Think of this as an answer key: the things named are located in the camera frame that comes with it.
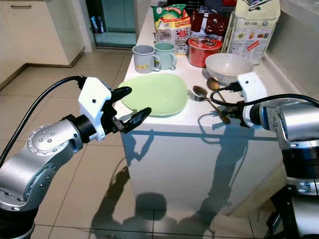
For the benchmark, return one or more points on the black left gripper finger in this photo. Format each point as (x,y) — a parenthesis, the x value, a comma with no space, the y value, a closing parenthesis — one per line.
(137,118)
(122,92)

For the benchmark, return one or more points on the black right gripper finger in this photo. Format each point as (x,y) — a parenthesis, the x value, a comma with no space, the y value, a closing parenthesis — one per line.
(225,106)
(226,115)

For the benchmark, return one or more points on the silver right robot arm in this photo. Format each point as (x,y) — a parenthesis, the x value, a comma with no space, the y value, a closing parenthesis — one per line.
(291,119)

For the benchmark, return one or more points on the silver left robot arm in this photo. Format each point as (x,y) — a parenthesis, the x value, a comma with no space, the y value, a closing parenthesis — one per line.
(35,164)

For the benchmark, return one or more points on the bronze metal spoon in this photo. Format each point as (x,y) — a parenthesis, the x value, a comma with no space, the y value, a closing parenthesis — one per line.
(213,83)

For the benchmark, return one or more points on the silver metal spoon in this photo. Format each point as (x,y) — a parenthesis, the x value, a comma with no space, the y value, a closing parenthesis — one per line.
(199,92)

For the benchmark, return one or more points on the light green plate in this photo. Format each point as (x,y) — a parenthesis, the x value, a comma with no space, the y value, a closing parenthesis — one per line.
(157,94)

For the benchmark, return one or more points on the translucent white bowl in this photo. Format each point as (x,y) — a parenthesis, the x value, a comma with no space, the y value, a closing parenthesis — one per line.
(228,68)

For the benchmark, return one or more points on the grey mug with yellow print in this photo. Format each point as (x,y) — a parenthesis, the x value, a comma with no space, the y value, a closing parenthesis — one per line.
(143,60)

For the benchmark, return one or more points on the teal mug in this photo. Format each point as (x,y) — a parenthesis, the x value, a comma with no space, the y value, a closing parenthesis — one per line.
(165,56)

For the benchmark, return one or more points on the red lidded container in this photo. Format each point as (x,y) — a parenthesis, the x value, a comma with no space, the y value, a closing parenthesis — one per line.
(204,52)

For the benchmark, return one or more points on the white kitchen counter island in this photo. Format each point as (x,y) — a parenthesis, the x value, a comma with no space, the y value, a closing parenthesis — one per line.
(189,169)

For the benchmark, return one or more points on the glass door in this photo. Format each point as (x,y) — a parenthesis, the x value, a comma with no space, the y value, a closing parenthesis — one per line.
(112,22)

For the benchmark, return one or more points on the dark bottles by door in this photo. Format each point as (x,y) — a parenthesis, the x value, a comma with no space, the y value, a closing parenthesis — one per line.
(96,25)

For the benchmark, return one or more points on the white noodle multipack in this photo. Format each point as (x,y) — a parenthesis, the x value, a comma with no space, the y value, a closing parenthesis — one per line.
(173,34)

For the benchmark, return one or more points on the large white rice bag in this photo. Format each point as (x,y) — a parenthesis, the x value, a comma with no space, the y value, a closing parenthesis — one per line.
(254,30)

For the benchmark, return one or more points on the dark red snack packet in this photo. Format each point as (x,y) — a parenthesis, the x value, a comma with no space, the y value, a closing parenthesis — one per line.
(217,24)
(197,21)

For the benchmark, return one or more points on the green snack bag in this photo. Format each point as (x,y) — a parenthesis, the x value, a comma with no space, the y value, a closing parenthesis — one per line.
(168,14)

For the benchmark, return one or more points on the beige kitchen cabinet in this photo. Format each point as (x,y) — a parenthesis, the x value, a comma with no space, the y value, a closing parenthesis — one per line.
(45,35)

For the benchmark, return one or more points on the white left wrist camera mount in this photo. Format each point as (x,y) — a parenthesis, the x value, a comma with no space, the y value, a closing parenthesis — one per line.
(94,102)

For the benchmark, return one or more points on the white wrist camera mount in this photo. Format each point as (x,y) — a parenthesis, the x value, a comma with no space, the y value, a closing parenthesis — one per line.
(94,102)
(253,89)

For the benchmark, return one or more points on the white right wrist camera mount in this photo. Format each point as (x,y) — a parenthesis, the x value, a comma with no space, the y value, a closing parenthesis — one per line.
(253,89)

